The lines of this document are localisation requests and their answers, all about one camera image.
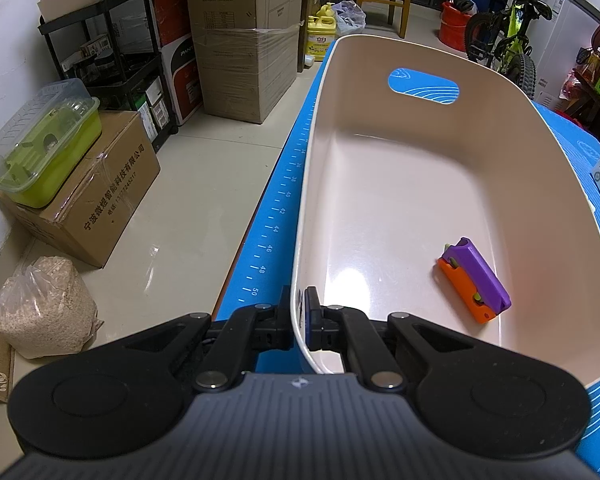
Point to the green black bicycle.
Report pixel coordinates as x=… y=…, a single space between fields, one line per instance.
x=510 y=45

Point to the purple orange toy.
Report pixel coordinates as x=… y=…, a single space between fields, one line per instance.
x=480 y=280

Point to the dark wooden shelf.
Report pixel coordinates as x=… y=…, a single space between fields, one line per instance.
x=595 y=105

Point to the bag of wood shavings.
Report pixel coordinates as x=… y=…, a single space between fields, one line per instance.
x=45 y=305

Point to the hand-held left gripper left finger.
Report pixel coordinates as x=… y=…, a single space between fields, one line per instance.
x=284 y=310

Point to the red bucket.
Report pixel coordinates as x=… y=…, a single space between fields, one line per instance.
x=452 y=27

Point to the yellow detergent bottle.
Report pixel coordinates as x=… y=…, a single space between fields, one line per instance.
x=320 y=35

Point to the translucent plastic bag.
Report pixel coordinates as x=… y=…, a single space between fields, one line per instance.
x=350 y=17

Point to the brown printed cardboard box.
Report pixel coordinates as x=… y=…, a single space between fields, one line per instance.
x=100 y=195

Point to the plastic-wrapped cardboard box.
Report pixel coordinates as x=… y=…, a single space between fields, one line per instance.
x=250 y=75

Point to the white appliance box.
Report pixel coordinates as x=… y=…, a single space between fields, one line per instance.
x=182 y=80

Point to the beige plastic storage bin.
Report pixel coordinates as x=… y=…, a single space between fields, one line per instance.
x=405 y=185

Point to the red box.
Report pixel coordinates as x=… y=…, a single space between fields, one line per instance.
x=172 y=15

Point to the blue silicone mat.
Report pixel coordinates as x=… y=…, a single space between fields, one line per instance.
x=275 y=220

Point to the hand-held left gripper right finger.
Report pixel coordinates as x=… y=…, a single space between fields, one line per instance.
x=310 y=312

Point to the white chest freezer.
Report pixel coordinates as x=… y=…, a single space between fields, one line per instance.
x=565 y=30

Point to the black utility cart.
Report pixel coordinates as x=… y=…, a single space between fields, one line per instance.
x=125 y=35

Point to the green container with clear lid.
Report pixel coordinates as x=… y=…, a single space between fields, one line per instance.
x=45 y=160

